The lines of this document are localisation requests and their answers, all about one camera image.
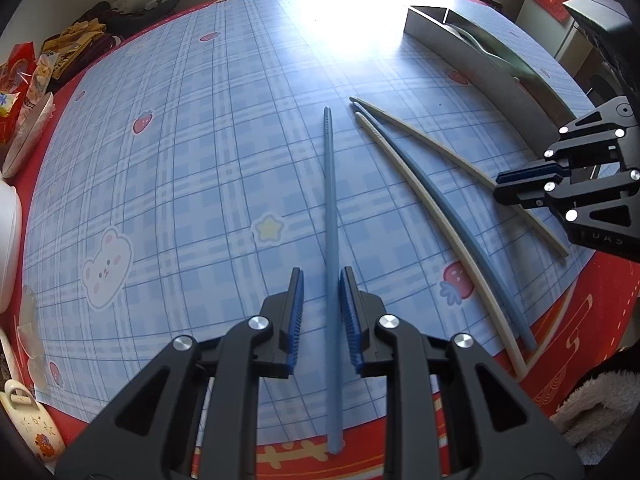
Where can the orange white snack packet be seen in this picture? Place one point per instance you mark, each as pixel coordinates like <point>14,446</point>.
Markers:
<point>40,77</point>

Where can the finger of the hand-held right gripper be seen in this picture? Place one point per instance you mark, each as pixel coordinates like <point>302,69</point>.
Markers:
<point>530,195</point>
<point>530,172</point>

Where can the yellow snack bag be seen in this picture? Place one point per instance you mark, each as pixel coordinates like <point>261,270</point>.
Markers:
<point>75,42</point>

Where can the blue chopstick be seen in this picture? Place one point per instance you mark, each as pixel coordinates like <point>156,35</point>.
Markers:
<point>525,335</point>
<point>331,200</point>

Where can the dark red cloth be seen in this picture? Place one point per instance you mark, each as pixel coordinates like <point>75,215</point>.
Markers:
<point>97,12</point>

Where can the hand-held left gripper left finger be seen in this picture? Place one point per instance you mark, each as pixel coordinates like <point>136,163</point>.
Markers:
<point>295,320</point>

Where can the white printed ceramic mug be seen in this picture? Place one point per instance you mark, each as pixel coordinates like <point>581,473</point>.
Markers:
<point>35,430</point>

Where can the beige chopstick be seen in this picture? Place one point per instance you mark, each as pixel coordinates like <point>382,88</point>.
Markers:
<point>516,362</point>
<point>556,243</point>

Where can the stainless steel utensil tray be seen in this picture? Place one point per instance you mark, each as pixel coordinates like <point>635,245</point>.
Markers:
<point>500,80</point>

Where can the red snack bag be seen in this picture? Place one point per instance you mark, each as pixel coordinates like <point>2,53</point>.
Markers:
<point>15,75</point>

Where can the black chair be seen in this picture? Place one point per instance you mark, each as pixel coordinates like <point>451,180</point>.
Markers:
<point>597,85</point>

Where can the white shallow dish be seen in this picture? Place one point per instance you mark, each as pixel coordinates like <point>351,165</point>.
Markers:
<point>30,145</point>

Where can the blue plaid tablecloth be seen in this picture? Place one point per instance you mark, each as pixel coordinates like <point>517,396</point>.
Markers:
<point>200,160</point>

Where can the white bowl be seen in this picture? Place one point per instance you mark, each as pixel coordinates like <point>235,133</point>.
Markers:
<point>9,240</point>

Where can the white fleece garment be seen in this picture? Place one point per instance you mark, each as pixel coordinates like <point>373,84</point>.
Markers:
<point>600,410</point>

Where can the clear glass cup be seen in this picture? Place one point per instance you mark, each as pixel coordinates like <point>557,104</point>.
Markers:
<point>30,340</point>

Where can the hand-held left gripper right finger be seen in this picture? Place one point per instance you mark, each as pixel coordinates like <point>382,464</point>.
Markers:
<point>350,325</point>

